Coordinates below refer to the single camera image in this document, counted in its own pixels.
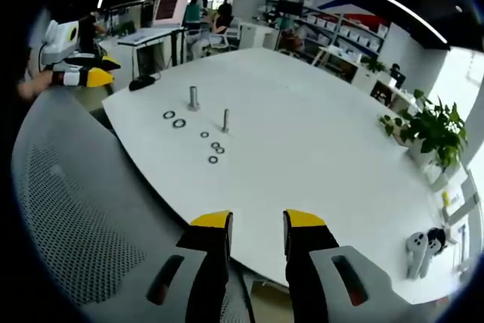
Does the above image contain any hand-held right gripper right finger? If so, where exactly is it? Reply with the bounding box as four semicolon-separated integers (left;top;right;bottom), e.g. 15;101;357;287
283;208;417;323

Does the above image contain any storage shelf with white bins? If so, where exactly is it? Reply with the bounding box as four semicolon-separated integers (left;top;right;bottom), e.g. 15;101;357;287
300;8;391;60

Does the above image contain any grey mesh office chair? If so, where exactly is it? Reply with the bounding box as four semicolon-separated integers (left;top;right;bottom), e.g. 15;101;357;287
10;86;253;323

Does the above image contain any green potted plant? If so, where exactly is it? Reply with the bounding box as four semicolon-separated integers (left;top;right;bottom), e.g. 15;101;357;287
379;89;469;169

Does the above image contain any person's left hand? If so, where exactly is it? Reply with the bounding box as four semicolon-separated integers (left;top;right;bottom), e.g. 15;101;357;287
17;71;54;101

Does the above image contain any large threaded steel stud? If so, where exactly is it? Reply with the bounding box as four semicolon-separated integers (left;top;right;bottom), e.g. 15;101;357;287
187;85;201;112

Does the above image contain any black computer mouse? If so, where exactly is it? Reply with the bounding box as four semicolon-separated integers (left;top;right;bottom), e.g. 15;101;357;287
128;75;157;92

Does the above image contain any white office chair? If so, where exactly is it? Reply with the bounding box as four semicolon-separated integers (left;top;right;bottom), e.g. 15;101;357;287
208;19;242;51

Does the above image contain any computer monitor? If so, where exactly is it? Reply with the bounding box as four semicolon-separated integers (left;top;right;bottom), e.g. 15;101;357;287
152;0;195;30

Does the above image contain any white cabinet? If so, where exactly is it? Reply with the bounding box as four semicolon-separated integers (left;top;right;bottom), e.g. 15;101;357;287
240;21;281;51

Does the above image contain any white desktop stand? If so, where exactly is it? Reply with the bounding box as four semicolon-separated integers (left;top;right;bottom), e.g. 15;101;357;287
440;173;479;228

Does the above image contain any white office desk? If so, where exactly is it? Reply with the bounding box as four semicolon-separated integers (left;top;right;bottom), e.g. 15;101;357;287
116;26;187;81

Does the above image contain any small green plant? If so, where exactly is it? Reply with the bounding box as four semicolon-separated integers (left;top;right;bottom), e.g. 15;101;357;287
361;55;387;74

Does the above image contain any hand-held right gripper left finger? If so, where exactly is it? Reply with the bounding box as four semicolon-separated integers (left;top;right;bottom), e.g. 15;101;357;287
128;209;234;323

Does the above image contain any white game controller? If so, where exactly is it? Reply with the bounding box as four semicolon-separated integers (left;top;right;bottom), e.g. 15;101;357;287
405;231;431;279

